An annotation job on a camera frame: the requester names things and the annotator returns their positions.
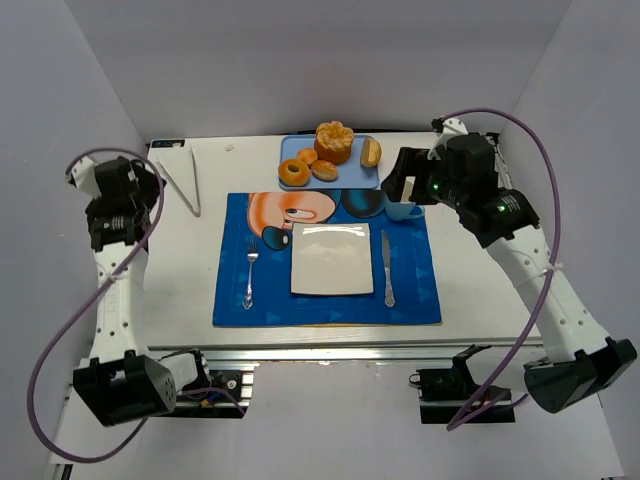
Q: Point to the light blue cup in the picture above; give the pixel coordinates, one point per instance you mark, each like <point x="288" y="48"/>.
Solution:
<point x="401" y="211"/>

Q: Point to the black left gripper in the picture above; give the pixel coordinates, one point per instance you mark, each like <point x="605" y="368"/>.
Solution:
<point x="147" y="186"/>

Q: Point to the metal tongs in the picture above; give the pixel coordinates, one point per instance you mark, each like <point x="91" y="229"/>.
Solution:
<point x="179" y="168"/>

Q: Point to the blue cartoon placemat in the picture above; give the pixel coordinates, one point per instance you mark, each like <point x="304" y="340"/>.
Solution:
<point x="271" y="216"/>

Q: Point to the black label sticker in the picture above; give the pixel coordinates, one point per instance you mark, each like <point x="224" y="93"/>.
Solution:
<point x="167" y="143"/>

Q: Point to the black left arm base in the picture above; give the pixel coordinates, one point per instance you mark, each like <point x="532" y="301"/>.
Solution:
<point x="215" y="393"/>

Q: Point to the halved bread roll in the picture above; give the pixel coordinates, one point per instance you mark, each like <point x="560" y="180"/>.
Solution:
<point x="371" y="153"/>

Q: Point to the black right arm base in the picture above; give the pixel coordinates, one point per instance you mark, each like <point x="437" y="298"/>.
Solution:
<point x="442" y="391"/>

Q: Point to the silver knife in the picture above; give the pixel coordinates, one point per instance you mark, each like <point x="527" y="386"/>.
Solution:
<point x="386" y="254"/>

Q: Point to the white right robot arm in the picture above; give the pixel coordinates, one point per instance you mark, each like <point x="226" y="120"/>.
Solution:
<point x="563" y="355"/>

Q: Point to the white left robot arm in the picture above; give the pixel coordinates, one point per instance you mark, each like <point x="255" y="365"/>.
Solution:
<point x="120" y="381"/>

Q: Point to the white square plate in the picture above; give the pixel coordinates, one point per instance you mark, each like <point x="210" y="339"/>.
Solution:
<point x="331" y="259"/>

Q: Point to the small round bun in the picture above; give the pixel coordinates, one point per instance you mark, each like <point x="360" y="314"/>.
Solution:
<point x="307" y="156"/>

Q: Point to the glazed round bun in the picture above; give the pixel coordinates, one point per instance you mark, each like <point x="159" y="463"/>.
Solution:
<point x="324" y="170"/>

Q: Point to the ring donut bread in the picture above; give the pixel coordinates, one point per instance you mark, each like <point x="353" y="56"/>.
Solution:
<point x="294" y="173"/>

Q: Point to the silver fork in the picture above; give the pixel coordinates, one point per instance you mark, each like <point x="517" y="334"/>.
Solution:
<point x="252" y="256"/>

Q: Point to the tall orange muffin bread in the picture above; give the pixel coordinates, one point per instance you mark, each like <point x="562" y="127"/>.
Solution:
<point x="333" y="142"/>

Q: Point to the light blue tray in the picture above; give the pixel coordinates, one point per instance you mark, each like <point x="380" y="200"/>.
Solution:
<point x="351" y="174"/>

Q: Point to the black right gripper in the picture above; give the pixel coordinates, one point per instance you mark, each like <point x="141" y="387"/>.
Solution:
<point x="413" y="170"/>

